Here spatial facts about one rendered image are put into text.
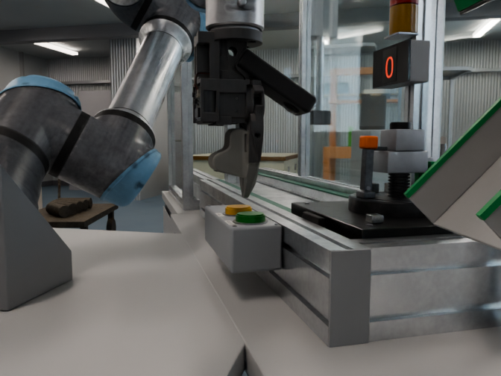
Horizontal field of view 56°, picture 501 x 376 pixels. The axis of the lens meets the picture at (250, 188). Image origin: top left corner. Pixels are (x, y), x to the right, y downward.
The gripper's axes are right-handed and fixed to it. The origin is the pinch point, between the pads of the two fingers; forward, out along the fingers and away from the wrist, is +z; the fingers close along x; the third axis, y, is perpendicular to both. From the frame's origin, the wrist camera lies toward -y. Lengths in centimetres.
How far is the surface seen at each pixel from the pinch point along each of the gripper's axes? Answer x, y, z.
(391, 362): 22.7, -8.0, 14.6
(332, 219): 5.5, -9.5, 3.8
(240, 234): 3.4, 2.2, 5.6
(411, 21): -15.2, -33.2, -27.3
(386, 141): 1.1, -19.5, -6.2
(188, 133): -80, -2, -8
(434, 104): -104, -102, -20
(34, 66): -1098, 212, -169
